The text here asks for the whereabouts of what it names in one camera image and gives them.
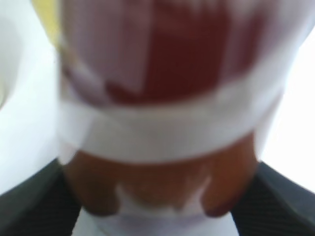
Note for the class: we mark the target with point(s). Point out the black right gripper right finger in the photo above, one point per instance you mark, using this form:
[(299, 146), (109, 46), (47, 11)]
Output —
[(275, 206)]

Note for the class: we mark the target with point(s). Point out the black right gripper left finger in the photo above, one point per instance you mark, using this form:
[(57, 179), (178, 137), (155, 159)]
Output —
[(42, 205)]

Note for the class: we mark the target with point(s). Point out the brown Nescafe coffee bottle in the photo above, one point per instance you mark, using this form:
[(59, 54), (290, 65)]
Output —
[(165, 106)]

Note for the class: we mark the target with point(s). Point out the yellow paper cup stack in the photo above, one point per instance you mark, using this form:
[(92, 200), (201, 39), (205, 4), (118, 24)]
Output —
[(48, 12)]

